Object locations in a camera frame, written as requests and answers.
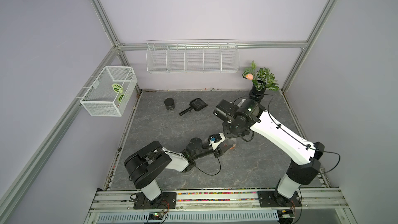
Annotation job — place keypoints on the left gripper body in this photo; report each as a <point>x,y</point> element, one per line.
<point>216,153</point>

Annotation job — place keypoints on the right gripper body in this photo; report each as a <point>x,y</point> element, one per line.
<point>229,130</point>

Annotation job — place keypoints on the clear bottle red label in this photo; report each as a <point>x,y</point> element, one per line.
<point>229,144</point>

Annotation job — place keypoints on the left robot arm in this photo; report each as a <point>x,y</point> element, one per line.
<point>144,166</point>

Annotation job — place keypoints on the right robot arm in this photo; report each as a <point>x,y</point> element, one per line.
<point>305,156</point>

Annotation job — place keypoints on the black scoop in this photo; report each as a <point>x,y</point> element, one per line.
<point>196,105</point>

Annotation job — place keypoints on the black vase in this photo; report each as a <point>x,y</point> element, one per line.
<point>256,94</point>

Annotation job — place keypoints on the artificial green plant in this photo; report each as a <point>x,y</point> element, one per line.
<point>262,78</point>

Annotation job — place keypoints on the black round jar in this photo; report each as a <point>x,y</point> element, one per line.
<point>169,104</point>

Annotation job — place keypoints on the green leaf in basket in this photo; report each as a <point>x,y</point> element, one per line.
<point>117,88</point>

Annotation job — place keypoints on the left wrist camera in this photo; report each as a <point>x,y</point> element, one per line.
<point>216,139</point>

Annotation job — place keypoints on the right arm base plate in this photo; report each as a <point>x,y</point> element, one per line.
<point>279,199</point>

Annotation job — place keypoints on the long white wire shelf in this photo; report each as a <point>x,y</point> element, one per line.
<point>193,56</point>

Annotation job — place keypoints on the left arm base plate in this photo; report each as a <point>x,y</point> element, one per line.
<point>155,200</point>

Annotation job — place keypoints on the white wire basket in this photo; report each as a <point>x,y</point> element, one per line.
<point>101,101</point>

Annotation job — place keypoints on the aluminium front rail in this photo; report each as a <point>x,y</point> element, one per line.
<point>221,206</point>

